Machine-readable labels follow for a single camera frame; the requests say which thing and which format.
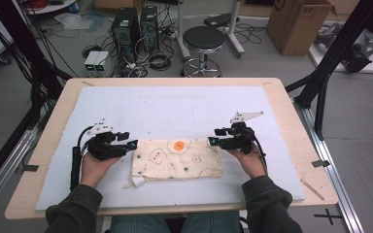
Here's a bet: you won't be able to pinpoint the person's legs in jeans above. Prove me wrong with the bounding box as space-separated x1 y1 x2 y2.
109 211 241 233

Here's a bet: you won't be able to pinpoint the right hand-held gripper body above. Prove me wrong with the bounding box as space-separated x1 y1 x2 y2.
219 111 264 155

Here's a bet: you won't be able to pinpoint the white power supply box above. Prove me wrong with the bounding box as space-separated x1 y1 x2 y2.
93 50 110 73
84 50 100 73

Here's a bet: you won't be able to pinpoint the white table leg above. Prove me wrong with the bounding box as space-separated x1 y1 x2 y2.
175 0 192 60
226 0 246 58

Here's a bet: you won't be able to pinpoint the large black computer tower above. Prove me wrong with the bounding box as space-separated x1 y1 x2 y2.
111 7 141 64

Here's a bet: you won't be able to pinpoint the thin wooden stick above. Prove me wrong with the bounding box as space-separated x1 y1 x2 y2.
300 179 325 202

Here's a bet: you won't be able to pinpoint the person's right hand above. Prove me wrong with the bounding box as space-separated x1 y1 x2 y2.
227 144 268 181

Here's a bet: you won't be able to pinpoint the left hand-held gripper cable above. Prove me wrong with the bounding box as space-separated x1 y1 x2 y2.
69 125 94 192

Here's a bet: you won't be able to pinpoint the brown cardboard box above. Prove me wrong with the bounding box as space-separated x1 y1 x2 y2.
266 0 337 57

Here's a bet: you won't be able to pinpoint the round white table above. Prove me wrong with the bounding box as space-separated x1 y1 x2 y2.
24 0 80 16

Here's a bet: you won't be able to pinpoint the clear plastic sheet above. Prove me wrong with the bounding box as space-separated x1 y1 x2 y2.
54 12 95 31

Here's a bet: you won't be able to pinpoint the white foam mat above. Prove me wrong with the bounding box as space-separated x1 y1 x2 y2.
34 84 307 212

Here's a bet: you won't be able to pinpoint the aluminium rail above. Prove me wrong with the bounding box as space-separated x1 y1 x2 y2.
0 128 39 221
291 97 366 233

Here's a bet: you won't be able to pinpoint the cream printed cloth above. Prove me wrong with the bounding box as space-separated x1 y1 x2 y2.
122 138 224 189

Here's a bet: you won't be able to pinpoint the flat black case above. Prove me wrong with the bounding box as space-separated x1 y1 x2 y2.
203 13 241 29

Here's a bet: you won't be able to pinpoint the slim black computer tower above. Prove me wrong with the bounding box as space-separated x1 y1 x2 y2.
140 5 160 53

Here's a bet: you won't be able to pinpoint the black metal frame stand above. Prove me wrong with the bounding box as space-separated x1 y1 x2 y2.
285 0 373 141
0 0 74 132

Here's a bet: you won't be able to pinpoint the black round stool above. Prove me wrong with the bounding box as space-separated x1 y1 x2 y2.
181 25 226 79

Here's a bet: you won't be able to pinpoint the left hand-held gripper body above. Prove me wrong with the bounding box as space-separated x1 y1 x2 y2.
86 118 129 161

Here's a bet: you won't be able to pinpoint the coiled black cables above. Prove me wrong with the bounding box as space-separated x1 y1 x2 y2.
148 50 173 72

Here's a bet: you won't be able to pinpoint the right hand-held gripper cable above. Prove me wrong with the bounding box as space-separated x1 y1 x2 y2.
254 137 270 176

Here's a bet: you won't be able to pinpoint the person's left hand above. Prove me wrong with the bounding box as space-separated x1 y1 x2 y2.
80 150 124 189

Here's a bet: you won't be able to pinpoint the hand-held gripper cable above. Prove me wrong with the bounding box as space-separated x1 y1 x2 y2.
69 125 94 192
254 137 270 176

